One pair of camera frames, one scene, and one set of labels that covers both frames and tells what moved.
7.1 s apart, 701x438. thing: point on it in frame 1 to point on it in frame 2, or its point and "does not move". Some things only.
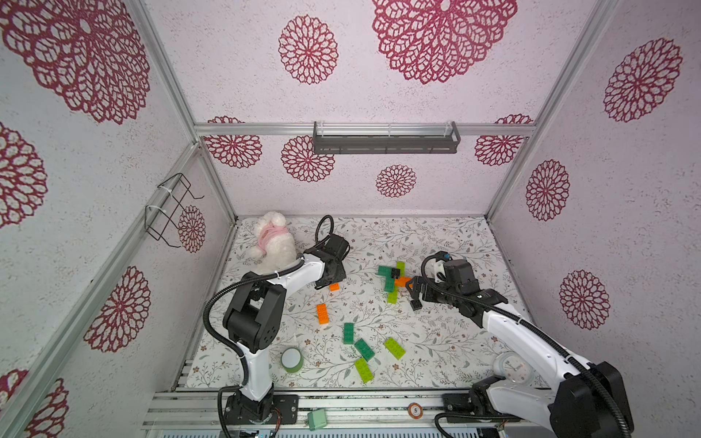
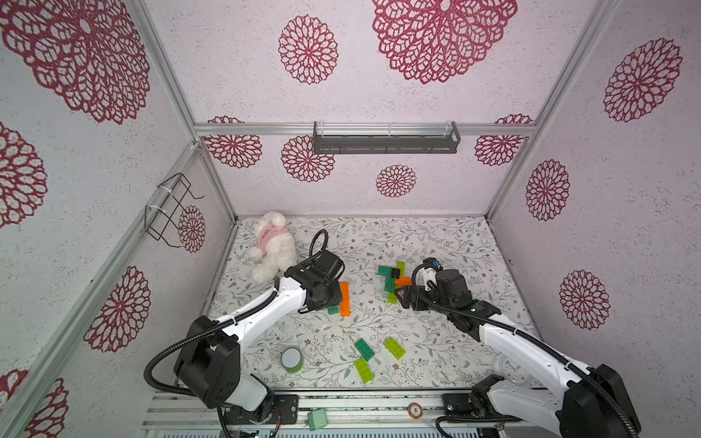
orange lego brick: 323,316 to 345,305
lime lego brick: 402,265 does not move
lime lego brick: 394,348 does not move
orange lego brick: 402,282 does not move
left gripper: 341,275 to 336,300
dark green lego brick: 385,272 does not move
